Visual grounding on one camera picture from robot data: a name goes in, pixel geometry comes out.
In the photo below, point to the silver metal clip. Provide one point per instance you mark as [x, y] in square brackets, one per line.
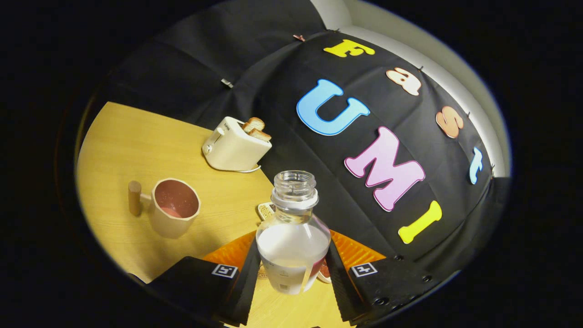
[227, 83]

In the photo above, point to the white divided bean dish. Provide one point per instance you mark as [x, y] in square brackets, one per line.
[265, 211]

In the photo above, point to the clear plastic juice bottle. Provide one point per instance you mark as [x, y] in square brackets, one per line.
[291, 246]

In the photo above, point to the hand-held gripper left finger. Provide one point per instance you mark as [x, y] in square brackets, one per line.
[246, 287]

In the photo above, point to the black backdrop cloth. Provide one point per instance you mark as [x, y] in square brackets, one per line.
[282, 91]

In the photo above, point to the wooden table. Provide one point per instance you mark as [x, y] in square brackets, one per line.
[118, 146]

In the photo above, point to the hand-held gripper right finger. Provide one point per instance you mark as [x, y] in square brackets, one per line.
[341, 291]

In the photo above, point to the white round plate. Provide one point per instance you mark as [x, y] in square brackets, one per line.
[324, 273]

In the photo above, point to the toast slice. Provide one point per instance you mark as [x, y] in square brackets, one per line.
[260, 135]
[253, 124]

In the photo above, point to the white toaster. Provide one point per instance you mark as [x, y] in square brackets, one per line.
[232, 152]

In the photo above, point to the pink cloth clip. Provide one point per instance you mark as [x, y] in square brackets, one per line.
[299, 38]

